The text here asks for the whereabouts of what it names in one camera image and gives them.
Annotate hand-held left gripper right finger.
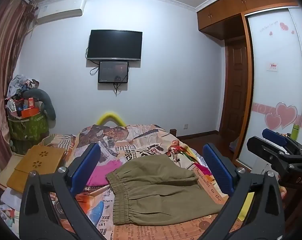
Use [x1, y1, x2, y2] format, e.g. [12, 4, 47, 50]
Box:
[200, 143, 285, 240]

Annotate newspaper print bedsheet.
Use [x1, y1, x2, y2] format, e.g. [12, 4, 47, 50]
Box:
[40, 124, 244, 240]

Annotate wooden overhead cabinet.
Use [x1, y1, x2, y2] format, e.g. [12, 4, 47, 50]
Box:
[197, 0, 301, 40]

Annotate green fabric laundry basket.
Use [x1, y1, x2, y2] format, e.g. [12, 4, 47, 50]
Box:
[7, 111, 49, 155]

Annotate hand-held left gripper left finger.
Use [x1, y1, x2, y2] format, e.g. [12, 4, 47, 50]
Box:
[19, 142, 114, 240]

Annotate grey neck pillow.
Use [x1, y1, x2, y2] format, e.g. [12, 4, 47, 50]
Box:
[23, 89, 56, 120]

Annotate small black monitor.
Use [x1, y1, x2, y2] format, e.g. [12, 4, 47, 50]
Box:
[98, 61, 129, 84]

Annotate wall-mounted black television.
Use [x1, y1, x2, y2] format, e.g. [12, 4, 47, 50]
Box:
[87, 29, 143, 62]

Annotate orange box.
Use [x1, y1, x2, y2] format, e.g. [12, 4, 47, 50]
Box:
[21, 107, 39, 118]

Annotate yellow foam tube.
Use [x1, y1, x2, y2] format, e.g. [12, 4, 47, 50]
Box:
[96, 112, 127, 126]

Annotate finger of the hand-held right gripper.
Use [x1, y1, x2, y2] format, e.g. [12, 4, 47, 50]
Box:
[262, 128, 288, 147]
[246, 136, 302, 167]

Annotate striped brown curtain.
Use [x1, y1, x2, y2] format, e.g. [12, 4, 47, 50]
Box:
[0, 0, 38, 193]

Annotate pile of clothes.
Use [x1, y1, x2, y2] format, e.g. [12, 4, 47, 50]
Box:
[6, 74, 40, 100]

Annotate heart-print sliding wardrobe door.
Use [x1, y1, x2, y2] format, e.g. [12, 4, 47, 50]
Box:
[235, 6, 302, 173]

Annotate olive green pants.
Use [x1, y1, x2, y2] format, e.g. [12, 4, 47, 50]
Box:
[105, 154, 229, 226]

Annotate white air conditioner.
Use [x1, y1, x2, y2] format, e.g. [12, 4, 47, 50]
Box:
[36, 0, 86, 25]

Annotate brown wooden door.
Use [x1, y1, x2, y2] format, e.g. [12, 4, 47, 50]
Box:
[218, 36, 250, 153]

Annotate green bottle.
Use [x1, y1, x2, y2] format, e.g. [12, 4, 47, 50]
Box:
[290, 124, 300, 140]

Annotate bamboo lap desk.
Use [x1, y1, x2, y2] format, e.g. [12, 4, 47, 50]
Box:
[6, 145, 66, 193]

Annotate pink folded garment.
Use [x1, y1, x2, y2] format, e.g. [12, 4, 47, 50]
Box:
[87, 159, 123, 187]

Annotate black television cable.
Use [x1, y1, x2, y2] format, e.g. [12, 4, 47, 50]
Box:
[85, 36, 129, 97]

